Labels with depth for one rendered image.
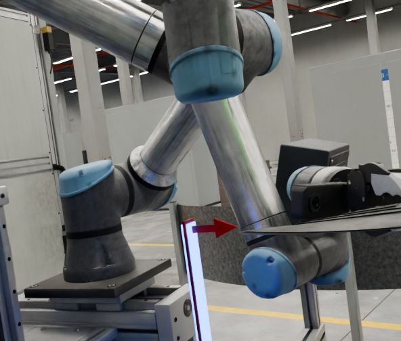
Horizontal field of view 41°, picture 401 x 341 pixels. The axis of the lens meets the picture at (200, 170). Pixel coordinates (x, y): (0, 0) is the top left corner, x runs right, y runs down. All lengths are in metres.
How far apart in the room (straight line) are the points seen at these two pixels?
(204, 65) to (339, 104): 6.56
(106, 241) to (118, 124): 10.45
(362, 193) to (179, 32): 0.33
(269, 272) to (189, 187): 9.65
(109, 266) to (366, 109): 6.04
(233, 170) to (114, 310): 0.43
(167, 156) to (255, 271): 0.40
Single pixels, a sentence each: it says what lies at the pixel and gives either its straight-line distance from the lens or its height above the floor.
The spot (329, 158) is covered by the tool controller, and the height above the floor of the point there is 1.21.
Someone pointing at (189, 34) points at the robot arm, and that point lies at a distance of 0.54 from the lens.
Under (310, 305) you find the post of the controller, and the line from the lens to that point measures 1.19.
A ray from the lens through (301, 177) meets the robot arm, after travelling 0.90.
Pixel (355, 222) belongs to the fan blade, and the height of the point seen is 1.19.
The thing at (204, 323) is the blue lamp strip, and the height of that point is 1.06.
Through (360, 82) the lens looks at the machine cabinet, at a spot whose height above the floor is 1.74.
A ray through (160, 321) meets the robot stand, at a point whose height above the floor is 0.96.
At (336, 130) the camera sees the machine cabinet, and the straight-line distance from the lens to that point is 7.11.
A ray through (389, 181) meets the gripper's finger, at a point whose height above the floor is 1.21.
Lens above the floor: 1.28
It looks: 3 degrees down
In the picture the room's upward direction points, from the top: 8 degrees counter-clockwise
